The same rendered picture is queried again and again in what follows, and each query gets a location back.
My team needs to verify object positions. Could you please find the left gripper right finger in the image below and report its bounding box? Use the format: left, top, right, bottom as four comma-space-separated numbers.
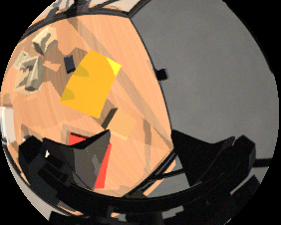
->
170, 129, 235, 187

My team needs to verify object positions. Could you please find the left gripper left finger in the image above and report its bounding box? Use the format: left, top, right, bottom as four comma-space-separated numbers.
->
42, 128, 111, 191

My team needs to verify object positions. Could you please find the red flat slab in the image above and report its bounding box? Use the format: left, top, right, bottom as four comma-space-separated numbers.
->
69, 132, 112, 188

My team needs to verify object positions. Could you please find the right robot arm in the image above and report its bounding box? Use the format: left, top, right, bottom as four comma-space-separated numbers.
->
74, 0, 87, 7

